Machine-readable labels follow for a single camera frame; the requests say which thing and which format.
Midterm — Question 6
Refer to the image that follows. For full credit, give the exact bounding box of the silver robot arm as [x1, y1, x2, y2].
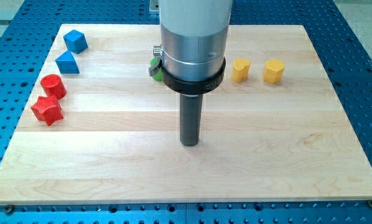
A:
[149, 0, 233, 96]

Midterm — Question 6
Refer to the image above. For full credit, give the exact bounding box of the blue cube block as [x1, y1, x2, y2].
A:
[63, 30, 88, 54]

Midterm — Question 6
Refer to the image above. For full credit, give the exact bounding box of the red star block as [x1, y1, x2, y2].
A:
[30, 95, 63, 126]

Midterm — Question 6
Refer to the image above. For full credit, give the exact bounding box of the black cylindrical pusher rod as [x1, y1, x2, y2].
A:
[180, 95, 203, 146]

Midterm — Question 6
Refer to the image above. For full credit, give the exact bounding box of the green block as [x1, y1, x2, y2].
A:
[149, 57, 162, 82]

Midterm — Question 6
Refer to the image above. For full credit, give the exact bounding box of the yellow heart block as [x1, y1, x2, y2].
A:
[231, 58, 251, 83]

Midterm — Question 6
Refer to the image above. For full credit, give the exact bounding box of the wooden board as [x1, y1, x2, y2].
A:
[0, 24, 372, 205]

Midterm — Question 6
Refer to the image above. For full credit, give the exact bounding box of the yellow hexagon block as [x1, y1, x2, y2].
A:
[263, 59, 285, 84]

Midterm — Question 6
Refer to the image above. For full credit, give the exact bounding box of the blue triangular block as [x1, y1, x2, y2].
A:
[55, 50, 80, 74]

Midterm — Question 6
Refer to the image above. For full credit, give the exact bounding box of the red cylinder block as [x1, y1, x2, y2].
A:
[40, 74, 67, 100]

